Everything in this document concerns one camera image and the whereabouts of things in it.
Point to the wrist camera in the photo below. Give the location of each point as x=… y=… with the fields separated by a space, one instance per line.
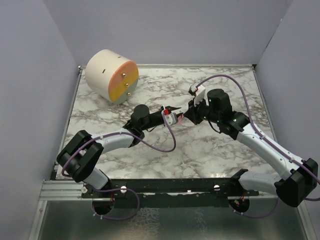
x=170 y=116
x=198 y=92

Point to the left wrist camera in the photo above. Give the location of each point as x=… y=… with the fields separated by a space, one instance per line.
x=170 y=116

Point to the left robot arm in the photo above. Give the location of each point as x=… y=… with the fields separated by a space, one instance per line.
x=79 y=157

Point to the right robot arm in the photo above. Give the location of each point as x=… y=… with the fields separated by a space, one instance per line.
x=296 y=178

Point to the round key holder drum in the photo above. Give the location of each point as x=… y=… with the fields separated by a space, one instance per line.
x=112 y=76

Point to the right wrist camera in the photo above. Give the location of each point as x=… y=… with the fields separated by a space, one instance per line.
x=198 y=92

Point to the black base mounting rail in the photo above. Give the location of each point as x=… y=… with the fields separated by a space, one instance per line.
x=170 y=192

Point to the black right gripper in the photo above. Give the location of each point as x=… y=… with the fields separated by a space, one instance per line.
x=191 y=113

